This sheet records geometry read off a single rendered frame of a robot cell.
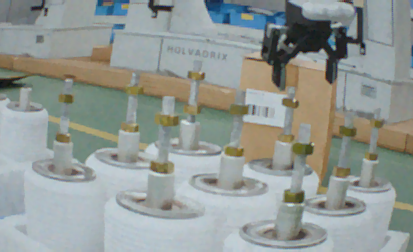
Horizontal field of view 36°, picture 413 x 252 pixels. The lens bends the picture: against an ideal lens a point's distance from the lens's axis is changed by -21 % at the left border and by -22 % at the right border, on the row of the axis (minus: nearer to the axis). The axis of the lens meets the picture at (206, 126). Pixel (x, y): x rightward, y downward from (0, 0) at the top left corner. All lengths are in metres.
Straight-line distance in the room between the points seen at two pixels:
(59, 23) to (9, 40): 0.49
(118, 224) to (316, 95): 1.24
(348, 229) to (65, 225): 0.27
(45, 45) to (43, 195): 3.24
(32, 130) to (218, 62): 2.15
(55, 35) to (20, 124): 2.86
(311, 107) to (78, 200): 1.20
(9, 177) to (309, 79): 1.03
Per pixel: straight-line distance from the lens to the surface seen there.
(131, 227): 0.60
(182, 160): 0.85
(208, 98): 3.06
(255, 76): 1.82
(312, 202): 0.69
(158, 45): 3.30
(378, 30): 2.83
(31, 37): 4.02
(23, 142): 1.03
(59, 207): 0.66
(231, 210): 0.69
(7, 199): 0.97
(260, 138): 1.83
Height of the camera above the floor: 0.42
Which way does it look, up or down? 9 degrees down
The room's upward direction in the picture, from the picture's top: 7 degrees clockwise
